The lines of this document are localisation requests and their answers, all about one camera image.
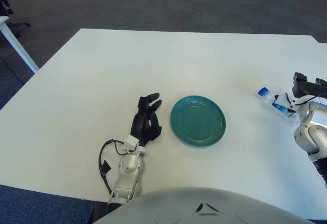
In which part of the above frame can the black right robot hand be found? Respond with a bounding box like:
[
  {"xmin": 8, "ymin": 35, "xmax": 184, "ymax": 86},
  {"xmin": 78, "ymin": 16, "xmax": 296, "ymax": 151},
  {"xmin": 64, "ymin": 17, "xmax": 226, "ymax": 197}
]
[{"xmin": 292, "ymin": 72, "xmax": 327, "ymax": 101}]

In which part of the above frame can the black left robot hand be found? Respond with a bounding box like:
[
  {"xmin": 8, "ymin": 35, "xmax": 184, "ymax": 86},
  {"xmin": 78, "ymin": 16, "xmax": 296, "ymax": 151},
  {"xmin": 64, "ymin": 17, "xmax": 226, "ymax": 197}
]
[{"xmin": 130, "ymin": 92, "xmax": 164, "ymax": 147}]

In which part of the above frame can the clear bottle with blue cap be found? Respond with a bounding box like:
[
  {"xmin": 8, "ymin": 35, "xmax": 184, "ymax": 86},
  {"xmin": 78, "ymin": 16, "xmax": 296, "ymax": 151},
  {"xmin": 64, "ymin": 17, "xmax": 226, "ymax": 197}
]
[{"xmin": 256, "ymin": 87, "xmax": 299, "ymax": 125}]

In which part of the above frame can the teal green round plate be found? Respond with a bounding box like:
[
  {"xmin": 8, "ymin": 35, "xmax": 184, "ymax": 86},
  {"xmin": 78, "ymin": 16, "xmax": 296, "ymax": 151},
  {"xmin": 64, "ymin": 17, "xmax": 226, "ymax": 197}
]
[{"xmin": 170, "ymin": 95, "xmax": 227, "ymax": 148}]

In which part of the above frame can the grey robot torso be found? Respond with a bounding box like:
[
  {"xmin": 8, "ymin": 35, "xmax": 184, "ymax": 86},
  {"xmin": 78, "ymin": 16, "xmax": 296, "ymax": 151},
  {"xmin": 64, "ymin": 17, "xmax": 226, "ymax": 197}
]
[{"xmin": 93, "ymin": 186, "xmax": 311, "ymax": 224}]

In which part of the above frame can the white desk leg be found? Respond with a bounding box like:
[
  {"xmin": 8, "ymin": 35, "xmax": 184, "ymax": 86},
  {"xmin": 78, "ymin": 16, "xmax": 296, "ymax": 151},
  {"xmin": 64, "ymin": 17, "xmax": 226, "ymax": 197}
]
[{"xmin": 0, "ymin": 16, "xmax": 40, "ymax": 73}]

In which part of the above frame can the black office chair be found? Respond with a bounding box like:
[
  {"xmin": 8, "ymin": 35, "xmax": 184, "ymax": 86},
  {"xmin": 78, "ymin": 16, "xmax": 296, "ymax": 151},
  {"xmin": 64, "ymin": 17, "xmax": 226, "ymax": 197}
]
[{"xmin": 0, "ymin": 0, "xmax": 31, "ymax": 38}]

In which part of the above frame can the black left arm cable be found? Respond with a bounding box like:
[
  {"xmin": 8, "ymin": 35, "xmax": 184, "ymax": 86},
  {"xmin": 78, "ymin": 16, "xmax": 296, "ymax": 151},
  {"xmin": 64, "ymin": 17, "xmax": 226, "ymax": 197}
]
[{"xmin": 99, "ymin": 139, "xmax": 128, "ymax": 196}]

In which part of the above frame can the thin black floor cable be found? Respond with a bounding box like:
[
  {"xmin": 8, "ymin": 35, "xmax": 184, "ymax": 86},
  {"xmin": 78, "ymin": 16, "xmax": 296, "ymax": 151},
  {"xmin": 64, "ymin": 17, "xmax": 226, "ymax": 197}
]
[{"xmin": 0, "ymin": 55, "xmax": 26, "ymax": 84}]

